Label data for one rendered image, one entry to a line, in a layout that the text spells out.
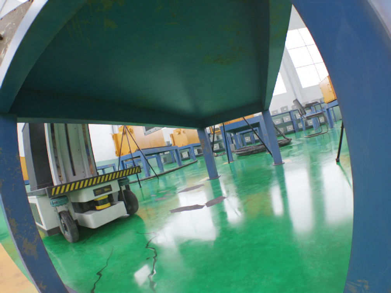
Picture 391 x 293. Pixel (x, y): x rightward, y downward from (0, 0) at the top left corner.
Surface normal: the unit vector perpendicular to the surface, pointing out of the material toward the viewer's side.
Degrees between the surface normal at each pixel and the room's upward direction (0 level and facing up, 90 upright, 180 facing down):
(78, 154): 90
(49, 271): 90
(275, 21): 180
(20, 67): 180
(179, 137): 90
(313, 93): 90
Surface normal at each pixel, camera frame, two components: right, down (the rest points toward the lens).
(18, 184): 0.90, -0.24
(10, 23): 0.15, -0.07
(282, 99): -0.33, 0.06
